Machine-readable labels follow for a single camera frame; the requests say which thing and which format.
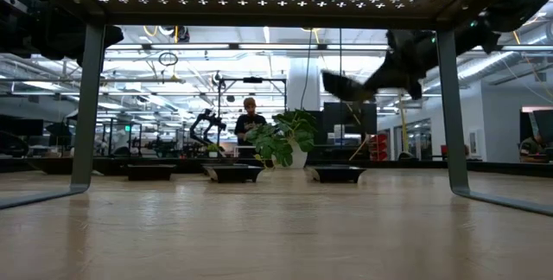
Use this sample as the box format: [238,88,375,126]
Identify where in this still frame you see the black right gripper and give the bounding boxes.
[364,29,439,102]

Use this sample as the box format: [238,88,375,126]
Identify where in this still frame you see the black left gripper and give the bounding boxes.
[29,10,125,64]

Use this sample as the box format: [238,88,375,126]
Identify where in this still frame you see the black wavy square plate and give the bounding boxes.
[321,69,378,103]

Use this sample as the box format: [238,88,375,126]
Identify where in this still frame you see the black square mini plate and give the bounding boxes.
[126,163,177,181]
[201,163,265,184]
[304,165,367,185]

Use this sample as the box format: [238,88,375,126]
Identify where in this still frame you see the black flat monitor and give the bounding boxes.
[322,101,378,148]

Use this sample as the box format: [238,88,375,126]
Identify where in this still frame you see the red storage bins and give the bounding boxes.
[368,132,390,162]

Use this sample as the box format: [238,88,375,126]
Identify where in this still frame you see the black office chair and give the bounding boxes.
[45,121,73,148]

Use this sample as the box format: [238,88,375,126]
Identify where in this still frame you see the long ceiling light bar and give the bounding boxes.
[105,41,390,53]

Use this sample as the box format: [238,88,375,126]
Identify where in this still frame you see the black computer monitor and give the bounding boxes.
[0,118,44,139]

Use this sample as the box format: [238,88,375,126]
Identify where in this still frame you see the grey perforated metal shelf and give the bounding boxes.
[0,0,553,219]

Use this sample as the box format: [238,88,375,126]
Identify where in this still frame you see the green plant in white pot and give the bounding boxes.
[245,109,319,169]

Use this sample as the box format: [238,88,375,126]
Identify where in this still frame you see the person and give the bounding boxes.
[234,96,268,158]
[518,135,553,163]

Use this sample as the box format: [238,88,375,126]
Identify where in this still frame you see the yellow hanging cable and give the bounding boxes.
[396,98,410,156]

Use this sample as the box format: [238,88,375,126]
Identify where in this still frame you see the black hanging cable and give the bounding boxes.
[338,27,344,147]
[300,27,313,111]

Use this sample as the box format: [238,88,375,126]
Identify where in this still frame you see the black camera rig frame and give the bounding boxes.
[217,75,289,147]

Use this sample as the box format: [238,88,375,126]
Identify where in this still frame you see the black aluminium table frame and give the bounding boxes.
[0,155,553,177]

